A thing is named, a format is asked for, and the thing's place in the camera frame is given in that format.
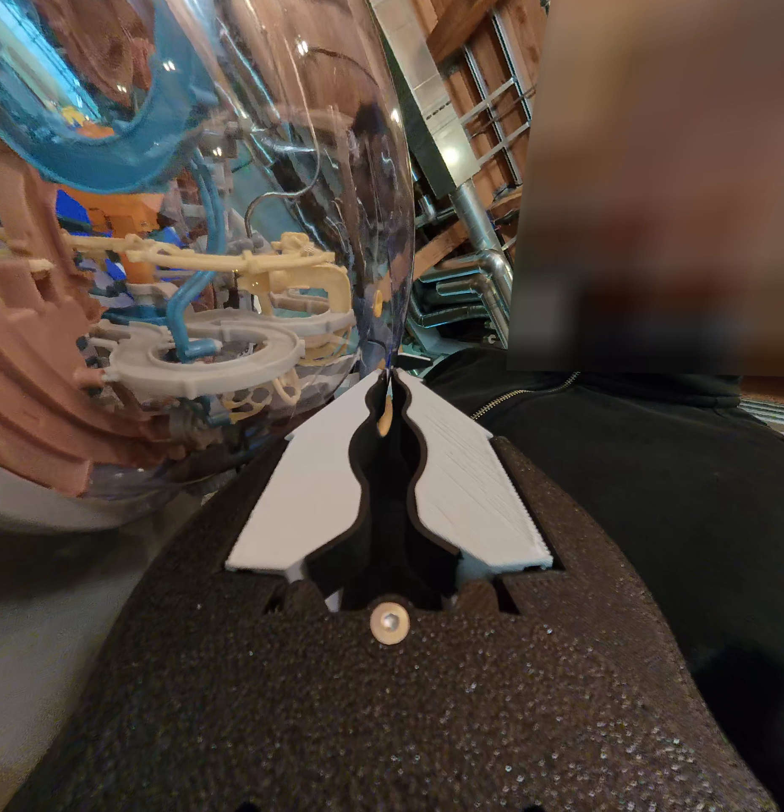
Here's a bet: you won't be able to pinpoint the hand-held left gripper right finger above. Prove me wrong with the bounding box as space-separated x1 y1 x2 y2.
391 370 554 583

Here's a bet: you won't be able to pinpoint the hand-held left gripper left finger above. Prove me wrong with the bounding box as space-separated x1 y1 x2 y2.
226 370 393 583

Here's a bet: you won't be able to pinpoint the grey yellow scissors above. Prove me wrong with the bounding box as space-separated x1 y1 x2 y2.
365 279 411 440

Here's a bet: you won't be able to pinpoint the clear plastic maze ball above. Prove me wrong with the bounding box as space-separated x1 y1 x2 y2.
0 0 415 535

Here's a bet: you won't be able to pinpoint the silver insulated pipe run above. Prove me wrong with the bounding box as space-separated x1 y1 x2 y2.
411 181 516 375

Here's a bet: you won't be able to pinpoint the wooden support post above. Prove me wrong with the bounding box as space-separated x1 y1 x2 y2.
412 219 488 280

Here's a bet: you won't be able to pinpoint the metal ceiling frame rack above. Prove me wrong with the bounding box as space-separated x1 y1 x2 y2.
461 11 534 191

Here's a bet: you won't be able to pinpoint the rectangular silver air duct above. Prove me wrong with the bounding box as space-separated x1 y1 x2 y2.
370 0 475 191

